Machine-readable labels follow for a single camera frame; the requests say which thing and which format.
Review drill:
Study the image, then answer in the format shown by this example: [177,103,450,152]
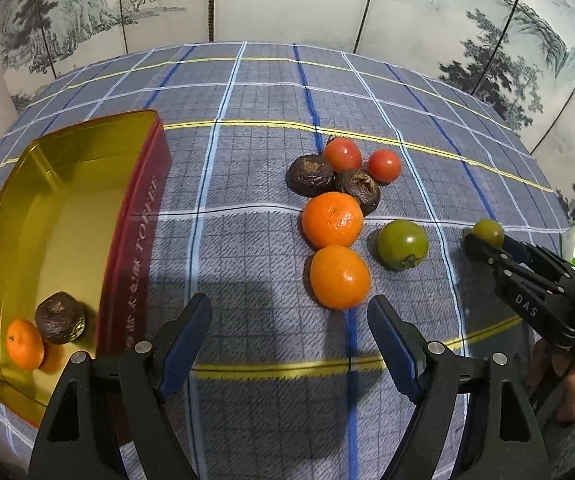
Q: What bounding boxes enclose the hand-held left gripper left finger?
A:
[28,292,213,480]

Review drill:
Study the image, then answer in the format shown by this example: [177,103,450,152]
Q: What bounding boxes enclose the gold and red tin box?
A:
[0,109,173,428]

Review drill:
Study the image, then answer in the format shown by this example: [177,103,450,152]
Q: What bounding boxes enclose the small green fruit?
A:
[471,219,505,248]

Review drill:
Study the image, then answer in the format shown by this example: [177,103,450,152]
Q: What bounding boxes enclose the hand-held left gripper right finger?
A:
[366,294,551,480]

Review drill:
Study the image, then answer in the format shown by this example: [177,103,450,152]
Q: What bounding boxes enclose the landscape painted folding screen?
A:
[0,0,575,221]

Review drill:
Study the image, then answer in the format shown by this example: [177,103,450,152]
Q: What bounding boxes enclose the blue plaid tablecloth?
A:
[0,40,575,480]

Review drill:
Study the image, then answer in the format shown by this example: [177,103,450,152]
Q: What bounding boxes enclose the red tomato with stem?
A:
[323,135,363,172]

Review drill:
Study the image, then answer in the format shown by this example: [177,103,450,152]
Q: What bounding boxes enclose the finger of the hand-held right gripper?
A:
[463,234,524,287]
[502,237,575,281]

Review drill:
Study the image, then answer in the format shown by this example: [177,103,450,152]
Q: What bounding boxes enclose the dark wrinkled passion fruit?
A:
[336,169,382,216]
[286,154,337,196]
[35,291,87,346]

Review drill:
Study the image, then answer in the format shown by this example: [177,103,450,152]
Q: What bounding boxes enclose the orange mandarin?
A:
[310,244,371,310]
[301,191,365,250]
[6,319,46,372]

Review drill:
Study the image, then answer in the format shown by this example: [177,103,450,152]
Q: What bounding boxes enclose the large green fruit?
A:
[377,220,429,272]

